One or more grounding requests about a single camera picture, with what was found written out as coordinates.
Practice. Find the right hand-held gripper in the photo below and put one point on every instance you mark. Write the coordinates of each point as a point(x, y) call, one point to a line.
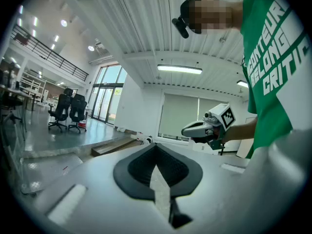
point(224, 117)

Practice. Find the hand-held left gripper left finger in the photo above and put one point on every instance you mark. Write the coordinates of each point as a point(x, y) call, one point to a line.
point(122, 177)

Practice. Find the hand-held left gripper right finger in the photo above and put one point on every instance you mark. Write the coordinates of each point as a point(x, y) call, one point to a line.
point(192, 177)

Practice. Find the metal platform trolley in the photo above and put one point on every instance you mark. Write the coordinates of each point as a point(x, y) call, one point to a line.
point(48, 172)

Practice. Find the window with roller blind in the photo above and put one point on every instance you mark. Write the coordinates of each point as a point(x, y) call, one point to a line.
point(180, 116)

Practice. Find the brown wooden steps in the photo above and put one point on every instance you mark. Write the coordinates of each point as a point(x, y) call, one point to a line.
point(114, 147)

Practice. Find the white grey backpack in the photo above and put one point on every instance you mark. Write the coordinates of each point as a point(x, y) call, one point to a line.
point(148, 139)

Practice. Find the white plastic bag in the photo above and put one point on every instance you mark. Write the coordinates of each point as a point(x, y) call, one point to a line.
point(121, 129)

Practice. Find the long ceiling lamp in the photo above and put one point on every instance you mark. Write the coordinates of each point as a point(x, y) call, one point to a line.
point(179, 69)
point(243, 83)

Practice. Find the red dolly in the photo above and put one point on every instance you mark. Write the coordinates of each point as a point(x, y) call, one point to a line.
point(82, 124)

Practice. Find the black mesh office chair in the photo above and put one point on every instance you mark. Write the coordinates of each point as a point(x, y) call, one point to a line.
point(78, 108)
point(59, 106)

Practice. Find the glass entrance doors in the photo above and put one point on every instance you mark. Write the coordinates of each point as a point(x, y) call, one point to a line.
point(107, 94)

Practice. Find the person in green shirt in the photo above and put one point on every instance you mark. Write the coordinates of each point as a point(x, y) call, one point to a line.
point(268, 57)

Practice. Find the person's head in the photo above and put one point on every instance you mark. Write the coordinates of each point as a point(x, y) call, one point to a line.
point(212, 13)

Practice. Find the white ceiling air conditioner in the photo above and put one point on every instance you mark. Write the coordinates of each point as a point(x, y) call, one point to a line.
point(100, 46)

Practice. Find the white shelving unit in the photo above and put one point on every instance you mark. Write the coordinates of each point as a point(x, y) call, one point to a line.
point(34, 84)

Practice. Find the round ceiling light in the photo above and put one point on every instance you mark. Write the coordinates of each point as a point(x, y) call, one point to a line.
point(91, 48)
point(64, 23)

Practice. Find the wooden desk black legs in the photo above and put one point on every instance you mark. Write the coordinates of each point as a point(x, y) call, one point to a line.
point(14, 89)

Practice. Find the black mezzanine railing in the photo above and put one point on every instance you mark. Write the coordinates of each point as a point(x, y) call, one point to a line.
point(48, 52)

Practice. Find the black head-mounted camera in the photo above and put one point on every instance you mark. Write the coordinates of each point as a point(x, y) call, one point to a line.
point(181, 28)

